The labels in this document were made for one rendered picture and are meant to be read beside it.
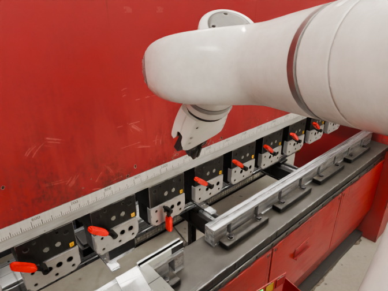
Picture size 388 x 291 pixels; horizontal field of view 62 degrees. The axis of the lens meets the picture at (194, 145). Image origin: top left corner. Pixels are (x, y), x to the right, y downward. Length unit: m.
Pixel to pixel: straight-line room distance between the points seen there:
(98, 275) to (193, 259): 1.33
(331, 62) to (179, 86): 0.20
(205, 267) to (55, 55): 1.01
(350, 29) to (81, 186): 0.81
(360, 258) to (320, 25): 2.82
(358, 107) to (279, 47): 0.09
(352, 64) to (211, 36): 0.19
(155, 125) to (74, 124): 0.25
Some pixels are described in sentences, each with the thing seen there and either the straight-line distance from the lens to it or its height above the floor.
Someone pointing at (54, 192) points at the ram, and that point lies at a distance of 0.90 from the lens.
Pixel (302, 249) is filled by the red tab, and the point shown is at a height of 0.56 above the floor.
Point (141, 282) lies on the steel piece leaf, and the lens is 1.22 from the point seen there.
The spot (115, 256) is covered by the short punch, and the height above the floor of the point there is 1.11.
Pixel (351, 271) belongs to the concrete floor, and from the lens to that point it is 2.87.
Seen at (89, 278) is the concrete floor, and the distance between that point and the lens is 2.68.
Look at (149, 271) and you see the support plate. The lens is 1.25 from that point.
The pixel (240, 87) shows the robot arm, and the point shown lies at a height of 1.82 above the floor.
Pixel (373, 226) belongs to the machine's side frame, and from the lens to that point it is 3.13.
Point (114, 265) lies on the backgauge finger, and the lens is 1.29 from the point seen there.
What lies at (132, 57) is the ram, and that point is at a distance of 0.89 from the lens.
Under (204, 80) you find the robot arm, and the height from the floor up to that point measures 1.82.
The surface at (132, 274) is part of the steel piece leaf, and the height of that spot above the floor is 1.00.
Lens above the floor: 1.91
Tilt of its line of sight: 26 degrees down
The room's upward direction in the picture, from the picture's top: straight up
